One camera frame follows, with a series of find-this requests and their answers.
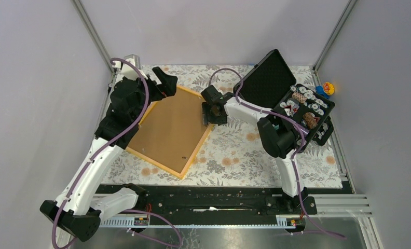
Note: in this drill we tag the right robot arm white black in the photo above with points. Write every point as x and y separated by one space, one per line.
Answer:
281 138

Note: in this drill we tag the pink patterned chip stack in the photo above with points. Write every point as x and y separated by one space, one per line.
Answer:
299 97

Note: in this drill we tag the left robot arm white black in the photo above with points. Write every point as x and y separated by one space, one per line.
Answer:
74 210

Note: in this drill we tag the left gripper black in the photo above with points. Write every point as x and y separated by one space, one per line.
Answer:
168 85

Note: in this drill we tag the aluminium corner post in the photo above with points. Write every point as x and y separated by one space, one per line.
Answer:
334 34
89 26

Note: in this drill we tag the left aluminium corner post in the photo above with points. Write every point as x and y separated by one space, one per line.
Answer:
89 26

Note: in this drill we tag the blue toy piece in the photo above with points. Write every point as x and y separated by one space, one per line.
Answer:
320 91

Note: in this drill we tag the right aluminium corner post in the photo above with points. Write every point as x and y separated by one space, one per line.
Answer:
334 34

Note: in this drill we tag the yellow orange toy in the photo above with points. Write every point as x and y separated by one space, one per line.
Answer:
328 88

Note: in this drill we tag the brown cardboard backing board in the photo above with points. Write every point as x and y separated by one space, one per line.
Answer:
171 130

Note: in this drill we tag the brown chip stack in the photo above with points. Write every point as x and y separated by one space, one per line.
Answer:
311 120

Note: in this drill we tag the yellow wooden picture frame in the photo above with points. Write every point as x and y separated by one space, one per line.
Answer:
178 175

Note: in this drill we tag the black poker chip case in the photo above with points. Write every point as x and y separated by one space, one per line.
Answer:
272 82

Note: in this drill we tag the floral patterned table mat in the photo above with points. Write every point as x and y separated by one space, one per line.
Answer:
232 155

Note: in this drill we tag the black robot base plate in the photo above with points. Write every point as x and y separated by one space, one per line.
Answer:
194 202

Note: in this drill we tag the white slotted cable duct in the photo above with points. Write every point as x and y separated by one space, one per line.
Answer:
257 222

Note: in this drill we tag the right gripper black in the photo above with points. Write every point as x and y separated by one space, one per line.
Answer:
207 119

